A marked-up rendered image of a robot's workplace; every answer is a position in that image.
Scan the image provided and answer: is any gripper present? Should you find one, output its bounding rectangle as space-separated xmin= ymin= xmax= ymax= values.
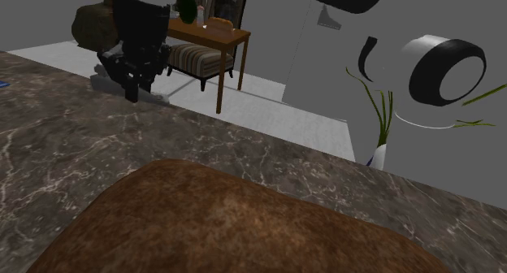
xmin=96 ymin=0 xmax=172 ymax=104

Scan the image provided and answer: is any striped upholstered stool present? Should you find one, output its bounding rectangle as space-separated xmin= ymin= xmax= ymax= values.
xmin=166 ymin=42 xmax=236 ymax=93

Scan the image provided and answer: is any dark brown rounded object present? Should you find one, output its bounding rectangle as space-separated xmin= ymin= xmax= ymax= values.
xmin=71 ymin=0 xmax=120 ymax=54

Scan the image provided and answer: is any wooden side table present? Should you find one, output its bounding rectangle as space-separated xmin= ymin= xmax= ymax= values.
xmin=166 ymin=0 xmax=252 ymax=115

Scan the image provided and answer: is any large brown rounded loaf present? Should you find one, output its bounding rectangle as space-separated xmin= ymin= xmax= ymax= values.
xmin=24 ymin=158 xmax=453 ymax=273

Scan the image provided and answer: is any white vase with green plant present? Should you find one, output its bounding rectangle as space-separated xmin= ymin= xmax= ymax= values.
xmin=344 ymin=67 xmax=507 ymax=171

